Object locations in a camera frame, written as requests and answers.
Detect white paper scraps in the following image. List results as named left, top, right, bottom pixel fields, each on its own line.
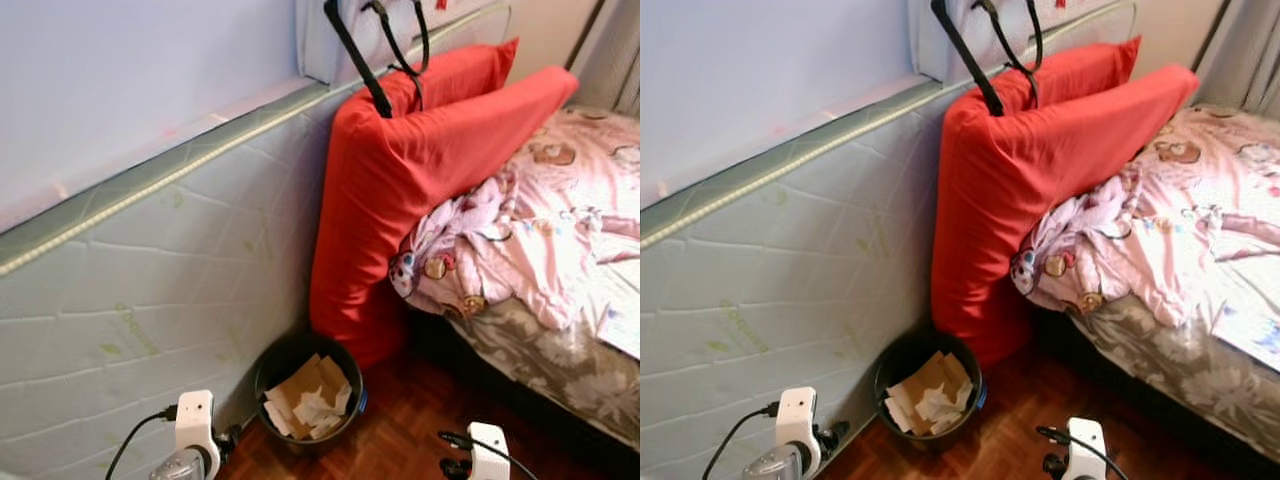
left=912, top=383, right=973, bottom=437
left=290, top=385, right=353, bottom=439

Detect colourful comic book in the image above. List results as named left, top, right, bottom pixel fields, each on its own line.
left=598, top=300, right=641, bottom=361
left=1212, top=300, right=1280, bottom=373

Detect pink cartoon print blanket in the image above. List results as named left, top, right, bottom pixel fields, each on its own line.
left=1010, top=105, right=1280, bottom=331
left=390, top=105, right=641, bottom=331

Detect brown cardboard pieces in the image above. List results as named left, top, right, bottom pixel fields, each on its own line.
left=886, top=350, right=973, bottom=437
left=262, top=353, right=351, bottom=439

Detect bed with grey floral sheet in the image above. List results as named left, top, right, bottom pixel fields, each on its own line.
left=405, top=105, right=641, bottom=453
left=1030, top=103, right=1280, bottom=466

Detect white quilted upright mattress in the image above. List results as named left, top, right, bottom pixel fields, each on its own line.
left=640, top=78, right=967, bottom=480
left=0, top=82, right=347, bottom=480

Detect red fabric cushion slab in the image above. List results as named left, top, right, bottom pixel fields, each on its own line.
left=930, top=64, right=1200, bottom=367
left=308, top=66, right=580, bottom=369
left=385, top=38, right=521, bottom=117
left=1005, top=36, right=1143, bottom=113

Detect grey striped curtain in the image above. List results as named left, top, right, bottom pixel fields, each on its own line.
left=570, top=0, right=641, bottom=116
left=1195, top=0, right=1280, bottom=111

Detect translucent rounded panel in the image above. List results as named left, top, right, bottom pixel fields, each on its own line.
left=1045, top=0, right=1138, bottom=57
left=430, top=0, right=513, bottom=61

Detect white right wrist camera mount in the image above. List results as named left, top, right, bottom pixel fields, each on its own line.
left=1065, top=417, right=1110, bottom=480
left=467, top=422, right=512, bottom=480

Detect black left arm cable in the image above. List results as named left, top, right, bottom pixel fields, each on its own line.
left=700, top=402, right=779, bottom=480
left=105, top=405, right=179, bottom=480

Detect white bag with black straps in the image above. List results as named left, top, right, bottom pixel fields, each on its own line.
left=908, top=0, right=1046, bottom=116
left=297, top=0, right=433, bottom=119

